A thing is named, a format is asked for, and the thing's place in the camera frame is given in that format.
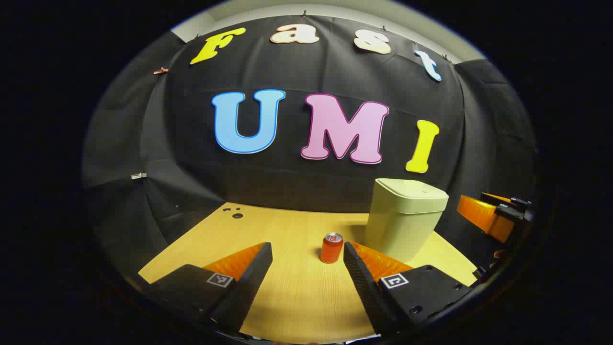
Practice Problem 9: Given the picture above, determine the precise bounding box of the green desktop garbage bin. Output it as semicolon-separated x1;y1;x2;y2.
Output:
365;178;449;263

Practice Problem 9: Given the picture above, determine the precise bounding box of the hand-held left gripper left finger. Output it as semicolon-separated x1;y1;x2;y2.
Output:
139;242;273;334

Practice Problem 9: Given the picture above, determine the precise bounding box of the black backdrop cloth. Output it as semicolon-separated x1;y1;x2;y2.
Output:
81;14;537;278

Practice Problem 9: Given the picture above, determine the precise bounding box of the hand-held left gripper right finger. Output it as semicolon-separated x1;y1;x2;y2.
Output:
343;241;477;336

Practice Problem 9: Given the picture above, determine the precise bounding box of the wooden desktop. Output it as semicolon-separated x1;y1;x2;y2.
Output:
138;201;479;345

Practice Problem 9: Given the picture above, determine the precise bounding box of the orange pop can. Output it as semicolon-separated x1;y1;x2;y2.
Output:
320;232;344;264

